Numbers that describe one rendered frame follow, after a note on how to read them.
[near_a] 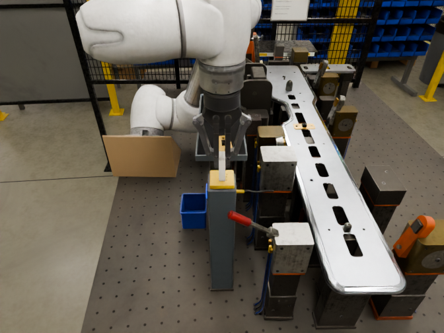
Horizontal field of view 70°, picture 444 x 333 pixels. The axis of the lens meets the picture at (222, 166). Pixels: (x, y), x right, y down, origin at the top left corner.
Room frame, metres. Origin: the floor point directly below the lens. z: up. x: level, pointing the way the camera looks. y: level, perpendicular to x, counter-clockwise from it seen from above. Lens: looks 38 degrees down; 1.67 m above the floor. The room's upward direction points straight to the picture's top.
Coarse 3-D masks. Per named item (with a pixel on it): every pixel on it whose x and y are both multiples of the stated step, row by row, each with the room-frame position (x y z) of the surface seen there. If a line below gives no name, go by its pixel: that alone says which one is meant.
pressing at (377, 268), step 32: (288, 128) 1.08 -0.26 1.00; (320, 128) 1.08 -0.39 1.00; (320, 160) 0.88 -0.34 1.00; (320, 192) 0.71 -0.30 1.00; (352, 192) 0.71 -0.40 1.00; (320, 224) 0.59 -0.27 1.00; (352, 224) 0.59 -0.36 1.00; (320, 256) 0.48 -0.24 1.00; (352, 256) 0.48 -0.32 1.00; (384, 256) 0.48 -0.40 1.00; (352, 288) 0.40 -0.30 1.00; (384, 288) 0.40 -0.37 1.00
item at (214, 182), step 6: (210, 174) 0.61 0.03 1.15; (216, 174) 0.61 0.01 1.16; (228, 174) 0.61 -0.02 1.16; (210, 180) 0.59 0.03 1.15; (216, 180) 0.59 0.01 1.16; (228, 180) 0.59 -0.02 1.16; (210, 186) 0.57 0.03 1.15; (216, 186) 0.57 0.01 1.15; (222, 186) 0.57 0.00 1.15; (228, 186) 0.57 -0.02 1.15; (234, 186) 0.57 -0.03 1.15
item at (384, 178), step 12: (372, 168) 0.79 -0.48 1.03; (384, 168) 0.79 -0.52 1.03; (360, 180) 0.81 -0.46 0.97; (372, 180) 0.74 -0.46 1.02; (384, 180) 0.73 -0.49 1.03; (396, 180) 0.73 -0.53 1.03; (372, 192) 0.72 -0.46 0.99; (384, 192) 0.69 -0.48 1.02; (396, 192) 0.69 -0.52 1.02; (372, 204) 0.70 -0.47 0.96; (384, 204) 0.69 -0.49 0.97; (396, 204) 0.69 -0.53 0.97; (384, 216) 0.69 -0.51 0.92; (384, 228) 0.69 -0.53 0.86; (360, 252) 0.69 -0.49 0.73
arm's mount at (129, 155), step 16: (112, 144) 1.14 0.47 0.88; (128, 144) 1.14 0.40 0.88; (144, 144) 1.14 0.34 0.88; (160, 144) 1.14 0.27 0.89; (176, 144) 1.25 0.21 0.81; (112, 160) 1.14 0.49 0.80; (128, 160) 1.14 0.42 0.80; (144, 160) 1.14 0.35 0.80; (160, 160) 1.14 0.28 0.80; (176, 160) 1.20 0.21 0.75; (144, 176) 1.14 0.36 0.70; (160, 176) 1.14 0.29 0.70
